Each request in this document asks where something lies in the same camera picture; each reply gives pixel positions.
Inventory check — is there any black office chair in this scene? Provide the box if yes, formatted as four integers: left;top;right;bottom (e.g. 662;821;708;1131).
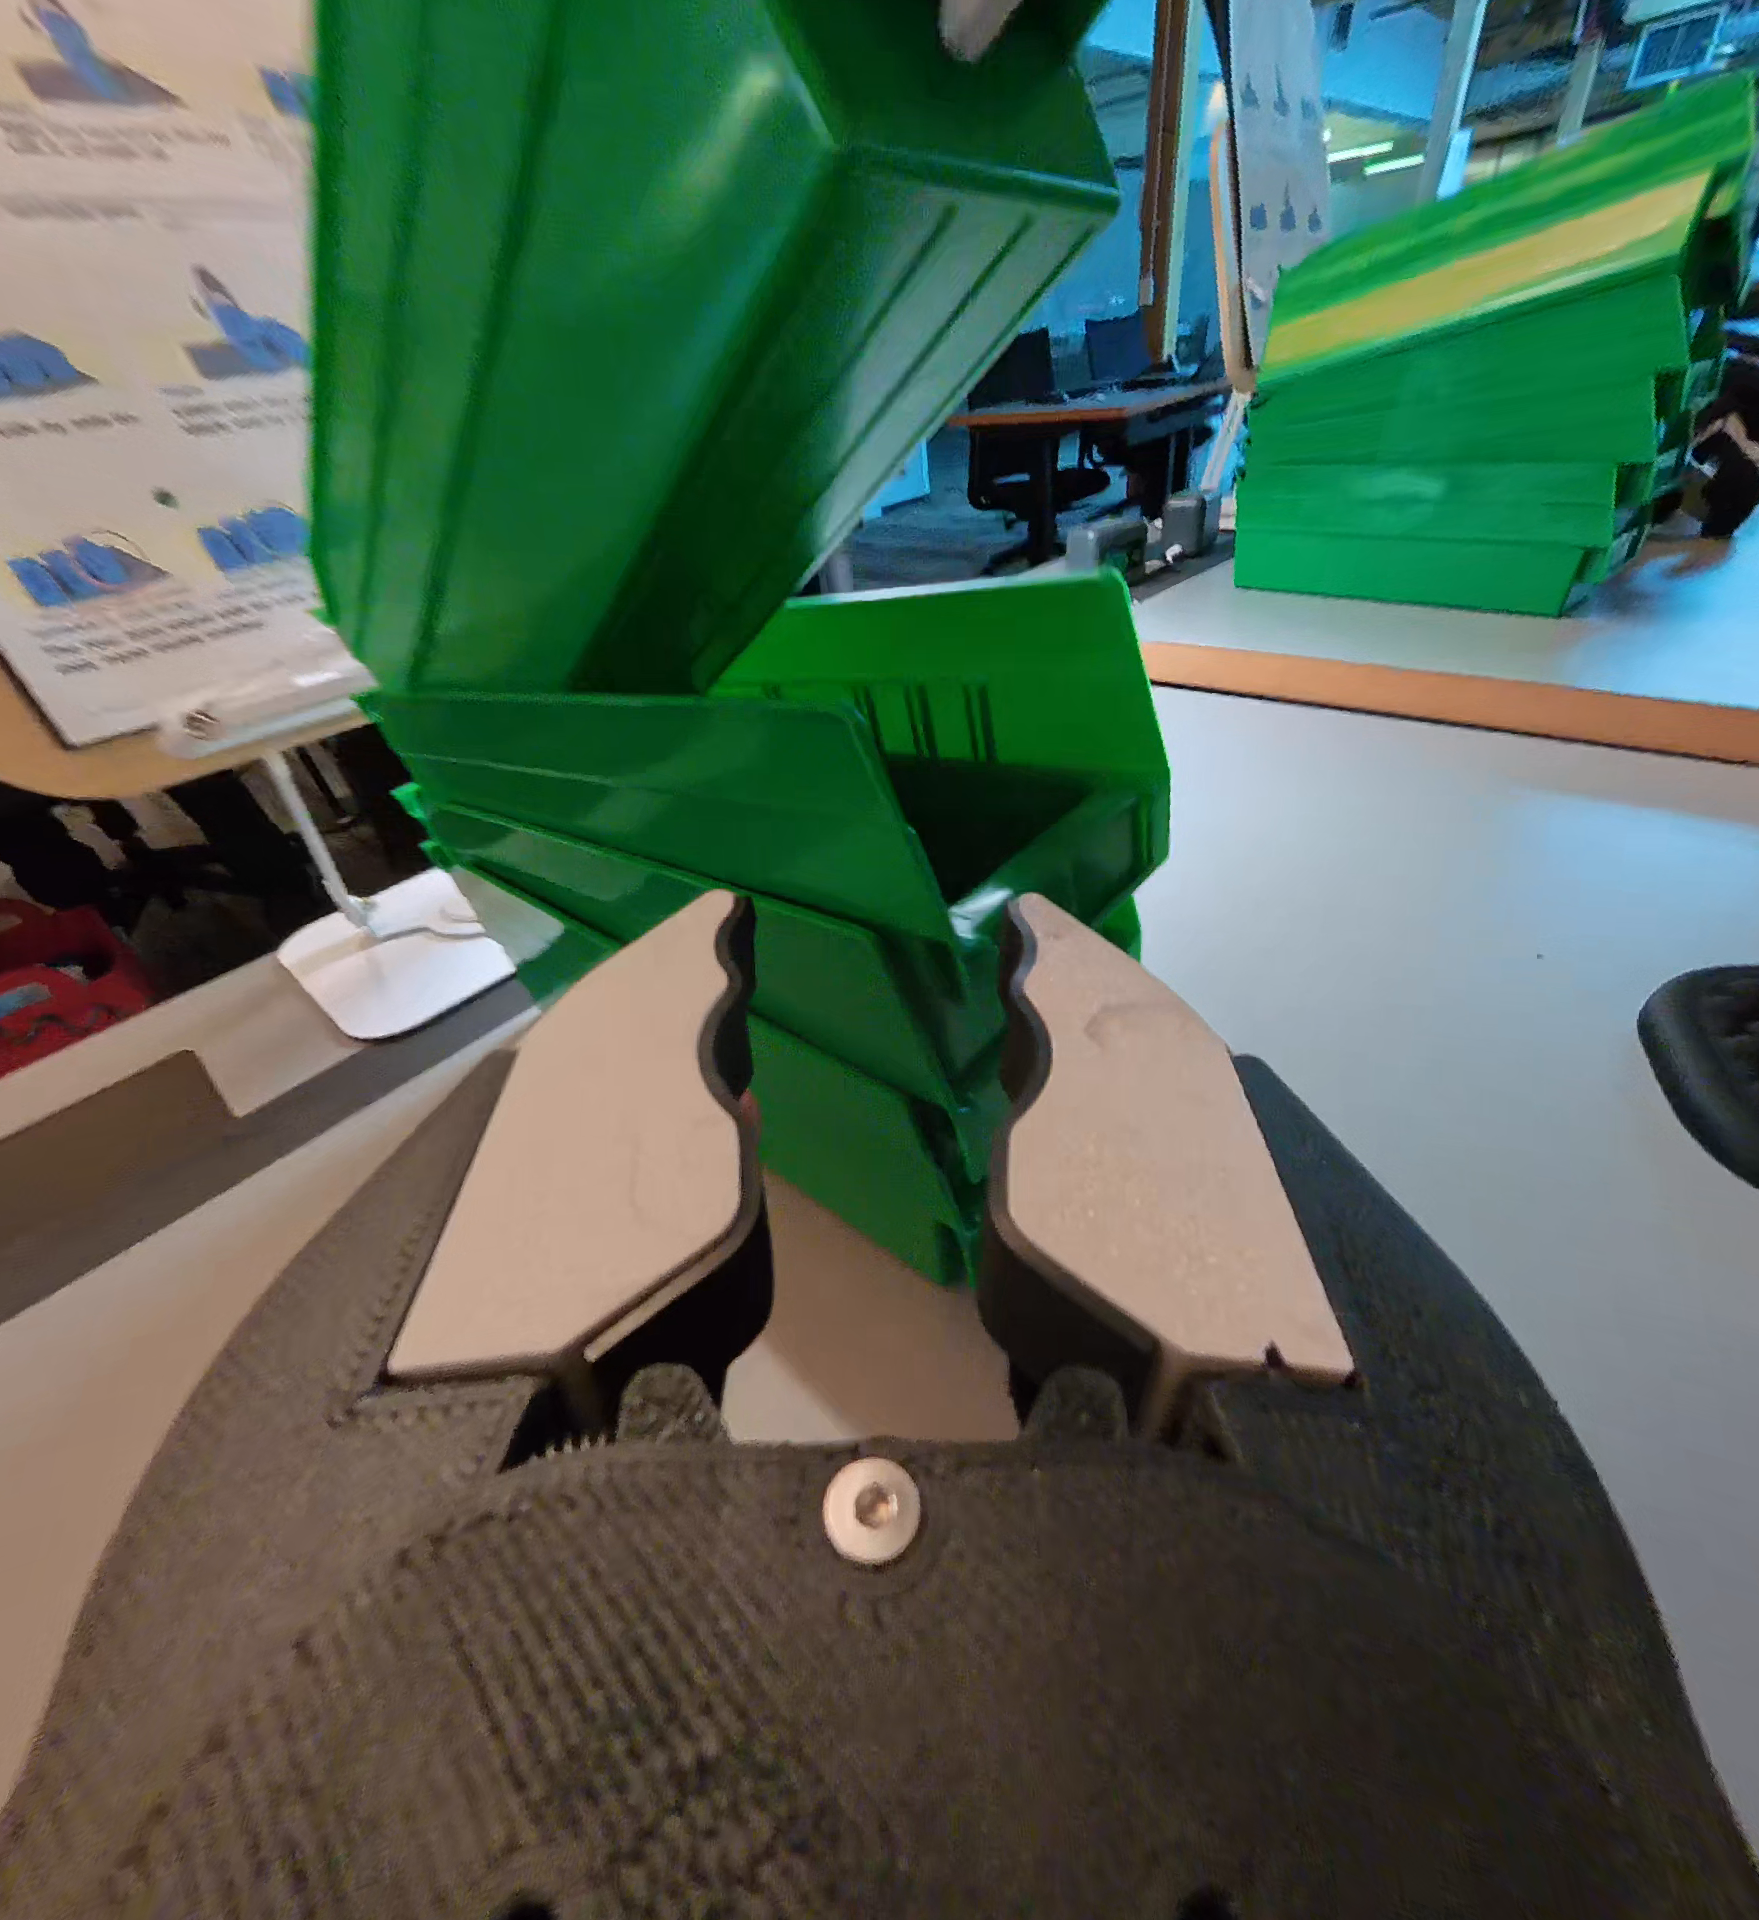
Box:
971;427;1113;569

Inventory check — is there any printed instruction sheet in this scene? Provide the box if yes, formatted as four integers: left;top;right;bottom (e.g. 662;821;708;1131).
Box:
1213;0;1339;377
0;0;378;746

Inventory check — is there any black ribbed pad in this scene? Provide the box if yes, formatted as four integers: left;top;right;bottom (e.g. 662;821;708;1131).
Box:
1637;964;1759;1224

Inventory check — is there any light grey desk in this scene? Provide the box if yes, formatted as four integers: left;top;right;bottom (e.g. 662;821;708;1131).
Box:
1134;437;1759;773
0;681;1759;1906

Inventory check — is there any green plastic bin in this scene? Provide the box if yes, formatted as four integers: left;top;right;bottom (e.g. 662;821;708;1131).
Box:
394;779;1016;1112
366;575;1174;964
421;840;1003;1288
310;0;1124;696

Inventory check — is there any red basket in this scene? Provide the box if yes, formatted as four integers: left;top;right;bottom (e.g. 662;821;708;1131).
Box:
0;899;152;1106

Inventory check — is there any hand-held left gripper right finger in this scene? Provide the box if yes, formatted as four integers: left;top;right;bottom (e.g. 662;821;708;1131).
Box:
977;895;1362;1440

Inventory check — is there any pale wooden board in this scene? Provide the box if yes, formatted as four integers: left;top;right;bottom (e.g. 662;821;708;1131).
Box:
0;563;372;805

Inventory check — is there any brown office desk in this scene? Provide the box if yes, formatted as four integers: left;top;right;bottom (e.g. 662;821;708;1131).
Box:
950;374;1243;443

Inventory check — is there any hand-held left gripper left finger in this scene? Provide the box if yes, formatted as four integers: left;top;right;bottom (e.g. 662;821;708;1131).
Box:
384;893;774;1401

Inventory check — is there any black hand-held device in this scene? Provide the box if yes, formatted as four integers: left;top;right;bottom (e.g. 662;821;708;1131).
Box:
1681;353;1759;542

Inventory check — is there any stack of green bins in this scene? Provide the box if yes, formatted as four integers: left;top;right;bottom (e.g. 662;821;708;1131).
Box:
1231;72;1759;619

